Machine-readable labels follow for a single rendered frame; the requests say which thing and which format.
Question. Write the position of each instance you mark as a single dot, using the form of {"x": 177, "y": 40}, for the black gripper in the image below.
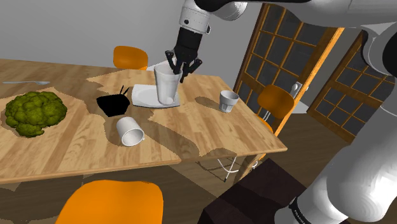
{"x": 188, "y": 43}

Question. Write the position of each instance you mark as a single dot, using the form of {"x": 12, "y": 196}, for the tall white cup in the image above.
{"x": 167, "y": 86}

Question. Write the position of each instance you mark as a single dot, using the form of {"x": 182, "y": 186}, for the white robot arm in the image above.
{"x": 356, "y": 183}

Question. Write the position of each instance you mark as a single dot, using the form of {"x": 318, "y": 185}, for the white square plate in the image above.
{"x": 143, "y": 96}

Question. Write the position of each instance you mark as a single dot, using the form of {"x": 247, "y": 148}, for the grey ribbed cup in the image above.
{"x": 228, "y": 100}

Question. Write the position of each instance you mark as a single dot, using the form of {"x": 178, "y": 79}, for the wooden table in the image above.
{"x": 204, "y": 130}

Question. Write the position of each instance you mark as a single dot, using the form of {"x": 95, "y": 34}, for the black bowl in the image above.
{"x": 113, "y": 105}

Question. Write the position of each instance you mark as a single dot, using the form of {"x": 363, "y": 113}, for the white mug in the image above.
{"x": 127, "y": 128}

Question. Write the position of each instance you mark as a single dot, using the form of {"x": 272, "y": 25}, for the wooden glass-paned door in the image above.
{"x": 350, "y": 93}
{"x": 288, "y": 46}

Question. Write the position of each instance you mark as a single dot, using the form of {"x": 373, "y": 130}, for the dark robot stand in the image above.
{"x": 257, "y": 192}

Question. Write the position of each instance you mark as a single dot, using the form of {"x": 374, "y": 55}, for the silver spoon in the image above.
{"x": 28, "y": 82}

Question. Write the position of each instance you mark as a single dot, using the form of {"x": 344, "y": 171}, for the green broccoli head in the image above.
{"x": 34, "y": 113}

